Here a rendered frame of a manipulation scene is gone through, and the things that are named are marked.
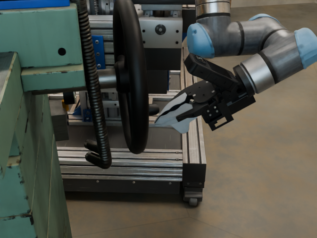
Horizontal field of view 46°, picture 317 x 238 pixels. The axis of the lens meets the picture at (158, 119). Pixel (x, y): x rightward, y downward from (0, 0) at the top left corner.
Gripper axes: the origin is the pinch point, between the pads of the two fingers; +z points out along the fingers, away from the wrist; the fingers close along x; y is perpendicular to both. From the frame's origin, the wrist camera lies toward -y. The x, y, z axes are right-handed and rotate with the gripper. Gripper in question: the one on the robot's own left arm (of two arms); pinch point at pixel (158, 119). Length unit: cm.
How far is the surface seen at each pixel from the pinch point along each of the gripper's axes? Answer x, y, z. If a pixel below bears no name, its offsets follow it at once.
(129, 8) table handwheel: -5.1, -25.5, -7.2
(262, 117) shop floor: 98, 107, -34
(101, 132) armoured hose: -5.3, -7.7, 9.7
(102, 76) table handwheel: -3.2, -16.7, 3.5
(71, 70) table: -10.2, -23.8, 5.1
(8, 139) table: -26.1, -27.2, 11.7
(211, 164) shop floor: 62, 84, 2
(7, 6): -6.9, -35.7, 7.7
